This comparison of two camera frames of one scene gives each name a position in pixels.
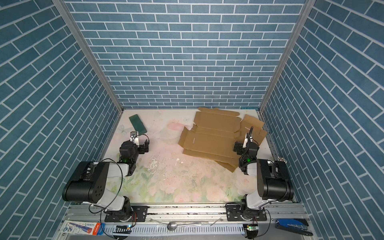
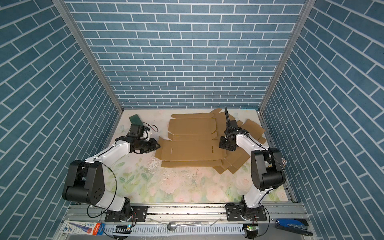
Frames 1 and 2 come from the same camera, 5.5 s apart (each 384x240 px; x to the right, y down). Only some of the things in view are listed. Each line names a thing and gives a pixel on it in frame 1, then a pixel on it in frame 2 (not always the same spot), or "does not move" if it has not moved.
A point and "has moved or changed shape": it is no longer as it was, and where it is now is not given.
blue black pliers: [298, 225] does not move
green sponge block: [138, 124] does not move
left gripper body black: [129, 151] -> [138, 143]
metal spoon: [173, 226] does not move
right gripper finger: [250, 133] -> [229, 132]
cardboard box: [214, 134] has moved or changed shape
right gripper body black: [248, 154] -> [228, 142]
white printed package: [82, 227] does not move
